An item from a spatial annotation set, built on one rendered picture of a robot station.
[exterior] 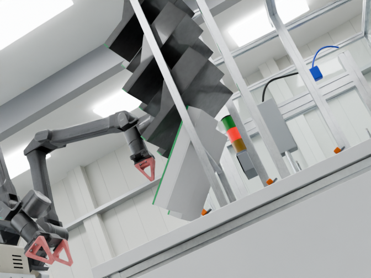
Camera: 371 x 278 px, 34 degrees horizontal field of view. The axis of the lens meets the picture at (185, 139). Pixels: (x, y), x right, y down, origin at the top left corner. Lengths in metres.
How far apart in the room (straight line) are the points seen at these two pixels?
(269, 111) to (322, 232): 1.97
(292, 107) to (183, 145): 1.69
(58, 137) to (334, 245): 1.37
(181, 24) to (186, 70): 0.15
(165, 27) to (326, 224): 0.78
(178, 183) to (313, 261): 0.51
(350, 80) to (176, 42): 1.67
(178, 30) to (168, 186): 0.45
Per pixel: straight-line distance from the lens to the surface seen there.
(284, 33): 3.12
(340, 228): 1.25
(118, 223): 11.12
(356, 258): 1.25
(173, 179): 1.60
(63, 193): 11.80
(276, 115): 3.17
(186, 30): 1.77
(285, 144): 3.11
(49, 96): 8.47
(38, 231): 1.74
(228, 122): 2.31
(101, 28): 8.02
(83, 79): 8.27
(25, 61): 8.14
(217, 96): 1.83
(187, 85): 1.65
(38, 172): 2.37
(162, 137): 1.71
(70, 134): 2.32
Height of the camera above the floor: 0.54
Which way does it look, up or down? 22 degrees up
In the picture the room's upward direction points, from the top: 23 degrees counter-clockwise
